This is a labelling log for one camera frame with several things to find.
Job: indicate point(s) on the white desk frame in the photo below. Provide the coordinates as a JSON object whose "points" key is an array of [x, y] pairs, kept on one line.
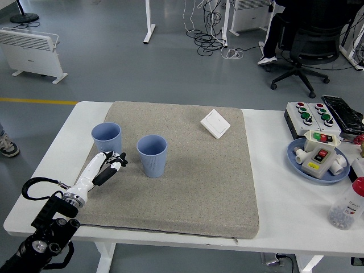
{"points": [[345, 49]]}

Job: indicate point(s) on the grey-brown fabric mat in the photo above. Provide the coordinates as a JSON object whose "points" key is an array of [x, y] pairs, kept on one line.
{"points": [[185, 185]]}

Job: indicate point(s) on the white push-button control box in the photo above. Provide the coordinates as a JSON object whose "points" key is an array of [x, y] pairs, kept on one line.
{"points": [[295, 119], [334, 128]]}

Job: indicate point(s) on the grey power strip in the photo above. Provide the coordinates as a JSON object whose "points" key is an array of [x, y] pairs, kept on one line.
{"points": [[270, 259]]}

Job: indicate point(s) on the grey switch box red button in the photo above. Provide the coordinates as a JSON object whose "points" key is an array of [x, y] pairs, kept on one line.
{"points": [[315, 167]]}

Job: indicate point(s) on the black round stand base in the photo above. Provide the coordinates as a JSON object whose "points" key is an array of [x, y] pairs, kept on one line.
{"points": [[24, 18]]}

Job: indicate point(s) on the white table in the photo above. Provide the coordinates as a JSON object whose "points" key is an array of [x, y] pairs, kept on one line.
{"points": [[284, 213]]}

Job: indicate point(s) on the cream switch box green red buttons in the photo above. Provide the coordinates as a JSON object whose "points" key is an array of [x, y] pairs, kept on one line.
{"points": [[311, 142]]}

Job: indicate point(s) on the white and black box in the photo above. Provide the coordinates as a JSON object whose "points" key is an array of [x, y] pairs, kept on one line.
{"points": [[358, 167]]}

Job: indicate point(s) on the white desk leg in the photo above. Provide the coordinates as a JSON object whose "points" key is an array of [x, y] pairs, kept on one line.
{"points": [[225, 28], [149, 28]]}

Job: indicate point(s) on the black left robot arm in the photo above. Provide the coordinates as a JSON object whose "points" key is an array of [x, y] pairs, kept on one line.
{"points": [[54, 227]]}

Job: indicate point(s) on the blue round plate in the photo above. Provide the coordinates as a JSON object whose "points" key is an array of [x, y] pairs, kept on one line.
{"points": [[293, 162]]}

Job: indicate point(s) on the clear jar with red lid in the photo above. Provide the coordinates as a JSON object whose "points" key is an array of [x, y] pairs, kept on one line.
{"points": [[345, 207]]}

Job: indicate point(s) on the white plastic pipe fitting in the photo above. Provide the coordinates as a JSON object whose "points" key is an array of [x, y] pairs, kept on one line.
{"points": [[300, 156], [339, 166]]}

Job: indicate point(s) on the brass fitting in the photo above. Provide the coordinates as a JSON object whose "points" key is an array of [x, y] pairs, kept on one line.
{"points": [[362, 150]]}

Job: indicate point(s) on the white panel heater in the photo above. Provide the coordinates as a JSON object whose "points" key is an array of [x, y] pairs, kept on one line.
{"points": [[250, 17], [31, 59]]}

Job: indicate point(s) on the person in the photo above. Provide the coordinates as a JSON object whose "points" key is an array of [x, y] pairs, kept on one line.
{"points": [[273, 34]]}

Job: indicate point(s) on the blue ribbed plastic cup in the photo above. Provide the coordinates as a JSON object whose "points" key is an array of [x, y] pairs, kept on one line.
{"points": [[108, 140], [153, 165]]}

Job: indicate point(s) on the person's foot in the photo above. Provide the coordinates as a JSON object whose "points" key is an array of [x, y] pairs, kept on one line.
{"points": [[8, 148]]}

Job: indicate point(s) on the black office chair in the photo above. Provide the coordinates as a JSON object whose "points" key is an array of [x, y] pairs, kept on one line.
{"points": [[315, 42]]}

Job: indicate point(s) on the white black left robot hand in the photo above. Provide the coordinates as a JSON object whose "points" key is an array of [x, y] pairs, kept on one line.
{"points": [[88, 173]]}

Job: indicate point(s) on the white wall switch plate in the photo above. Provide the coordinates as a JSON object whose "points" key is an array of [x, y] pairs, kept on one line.
{"points": [[215, 123]]}

